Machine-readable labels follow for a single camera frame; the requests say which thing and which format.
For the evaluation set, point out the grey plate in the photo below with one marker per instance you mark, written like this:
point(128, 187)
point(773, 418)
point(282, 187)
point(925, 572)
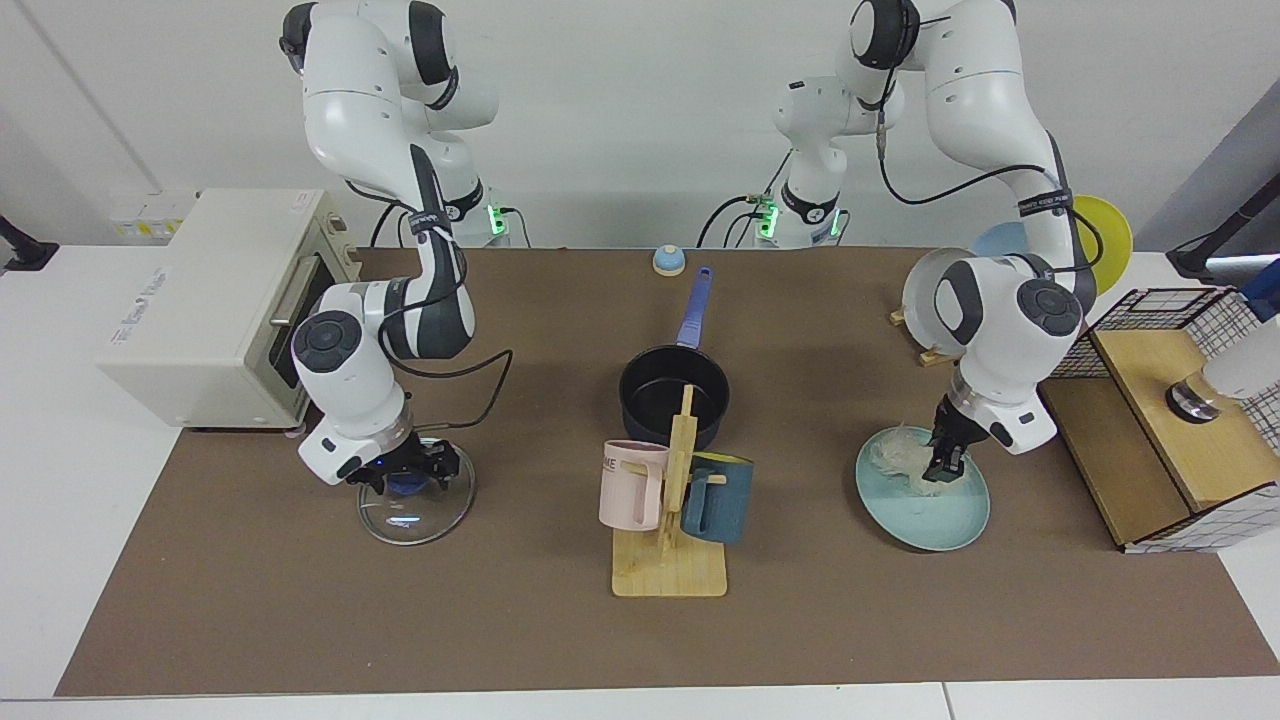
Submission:
point(920, 300)

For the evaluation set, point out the dark blue cup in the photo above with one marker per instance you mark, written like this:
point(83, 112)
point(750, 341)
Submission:
point(725, 505)

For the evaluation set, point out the black stand pole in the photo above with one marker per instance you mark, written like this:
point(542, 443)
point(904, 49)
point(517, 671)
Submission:
point(1225, 228)

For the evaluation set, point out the pink cup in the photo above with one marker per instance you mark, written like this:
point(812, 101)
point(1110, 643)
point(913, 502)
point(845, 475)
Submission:
point(630, 490)

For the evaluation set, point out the yellow plate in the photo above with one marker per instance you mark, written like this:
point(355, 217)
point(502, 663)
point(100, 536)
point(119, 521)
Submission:
point(1110, 240)

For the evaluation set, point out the black clamp bracket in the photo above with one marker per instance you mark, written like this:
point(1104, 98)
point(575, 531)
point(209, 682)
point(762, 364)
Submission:
point(25, 252)

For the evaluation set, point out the glass lid with blue knob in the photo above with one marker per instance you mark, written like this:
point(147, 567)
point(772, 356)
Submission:
point(410, 525)

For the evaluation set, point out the white wall sockets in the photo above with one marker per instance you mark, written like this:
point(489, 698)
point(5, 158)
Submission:
point(150, 215)

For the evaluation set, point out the brown table cloth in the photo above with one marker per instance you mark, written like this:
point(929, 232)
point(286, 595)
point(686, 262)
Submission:
point(400, 620)

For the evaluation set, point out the blue object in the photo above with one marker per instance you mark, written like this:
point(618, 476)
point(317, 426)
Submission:
point(1265, 292)

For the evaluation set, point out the wooden plate rack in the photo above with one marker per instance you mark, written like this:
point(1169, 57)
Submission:
point(940, 356)

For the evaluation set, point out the pale toaster oven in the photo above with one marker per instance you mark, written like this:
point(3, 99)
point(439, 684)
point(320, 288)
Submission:
point(200, 320)

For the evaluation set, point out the light blue plate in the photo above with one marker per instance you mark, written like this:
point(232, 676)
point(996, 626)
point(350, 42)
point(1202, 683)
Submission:
point(1000, 240)

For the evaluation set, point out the pale teal plate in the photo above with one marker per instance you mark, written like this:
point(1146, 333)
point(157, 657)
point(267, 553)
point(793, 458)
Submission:
point(925, 520)

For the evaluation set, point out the wooden cup stand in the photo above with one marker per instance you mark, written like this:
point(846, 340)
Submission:
point(668, 570)

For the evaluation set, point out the small blue round bell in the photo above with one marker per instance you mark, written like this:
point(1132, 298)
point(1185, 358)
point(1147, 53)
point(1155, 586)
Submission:
point(669, 262)

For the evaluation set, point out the white vermicelli bundle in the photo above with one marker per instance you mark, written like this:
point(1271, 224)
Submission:
point(895, 458)

